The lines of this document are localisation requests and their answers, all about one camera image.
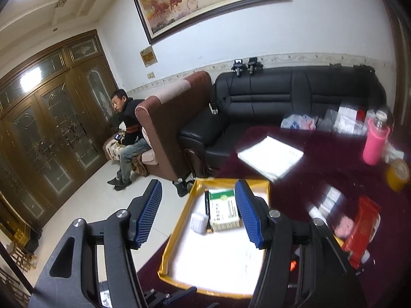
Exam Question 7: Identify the small white medicine box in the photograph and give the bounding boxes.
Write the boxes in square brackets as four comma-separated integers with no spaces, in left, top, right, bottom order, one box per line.
[318,186,342,218]

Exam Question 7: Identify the white square plastic bottle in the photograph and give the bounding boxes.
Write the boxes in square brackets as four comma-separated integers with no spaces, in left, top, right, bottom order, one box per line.
[190,213,208,235]

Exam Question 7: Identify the wooden glass door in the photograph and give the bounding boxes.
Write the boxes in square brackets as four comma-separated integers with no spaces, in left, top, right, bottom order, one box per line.
[1,30,116,229]

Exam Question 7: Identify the gold cardboard tray box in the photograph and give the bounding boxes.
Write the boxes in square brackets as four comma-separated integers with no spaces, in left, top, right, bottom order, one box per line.
[157,179,264,300]

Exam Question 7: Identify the white glove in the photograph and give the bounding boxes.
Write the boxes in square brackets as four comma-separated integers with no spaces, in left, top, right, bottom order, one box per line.
[382,142,405,163]

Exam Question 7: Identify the black teal cap marker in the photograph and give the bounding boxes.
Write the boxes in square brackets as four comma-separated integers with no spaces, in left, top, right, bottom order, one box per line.
[204,189,211,228]

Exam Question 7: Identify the orange cap glue bottle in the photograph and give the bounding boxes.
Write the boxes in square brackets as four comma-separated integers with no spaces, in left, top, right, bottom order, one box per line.
[290,257,300,272]

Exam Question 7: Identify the small wall plaque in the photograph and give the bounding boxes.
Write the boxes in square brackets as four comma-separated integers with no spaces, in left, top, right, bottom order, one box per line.
[140,45,157,68]

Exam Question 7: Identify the green white medicine box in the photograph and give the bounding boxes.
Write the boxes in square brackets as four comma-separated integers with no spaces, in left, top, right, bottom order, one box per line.
[209,189,240,232]

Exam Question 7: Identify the white round pill bottle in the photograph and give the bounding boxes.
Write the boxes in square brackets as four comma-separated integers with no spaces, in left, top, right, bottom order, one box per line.
[309,206,327,224]

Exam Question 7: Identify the brown armchair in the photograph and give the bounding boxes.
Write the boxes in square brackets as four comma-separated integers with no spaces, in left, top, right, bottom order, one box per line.
[135,71,212,181]

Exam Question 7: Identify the seated man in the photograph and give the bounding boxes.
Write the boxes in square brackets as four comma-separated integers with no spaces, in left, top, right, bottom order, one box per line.
[107,89,151,191]

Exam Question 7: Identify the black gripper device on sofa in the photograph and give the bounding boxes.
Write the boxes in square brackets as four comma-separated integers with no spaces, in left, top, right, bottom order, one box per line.
[231,59,247,77]

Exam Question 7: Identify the pink plush toy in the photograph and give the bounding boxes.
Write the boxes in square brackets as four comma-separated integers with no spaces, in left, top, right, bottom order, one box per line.
[334,216,354,239]

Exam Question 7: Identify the black leather sofa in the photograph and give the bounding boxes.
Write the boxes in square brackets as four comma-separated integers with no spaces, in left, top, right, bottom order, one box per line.
[179,64,387,177]

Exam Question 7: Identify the red foil snack pack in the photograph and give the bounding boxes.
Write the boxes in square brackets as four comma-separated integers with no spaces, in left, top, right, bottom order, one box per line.
[342,195,381,269]

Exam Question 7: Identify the plastic bags on sofa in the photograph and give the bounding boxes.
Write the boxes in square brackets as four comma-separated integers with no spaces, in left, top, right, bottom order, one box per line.
[280,107,368,136]

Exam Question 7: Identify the white paper stack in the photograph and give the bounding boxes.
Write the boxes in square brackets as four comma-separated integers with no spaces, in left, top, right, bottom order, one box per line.
[237,136,304,182]

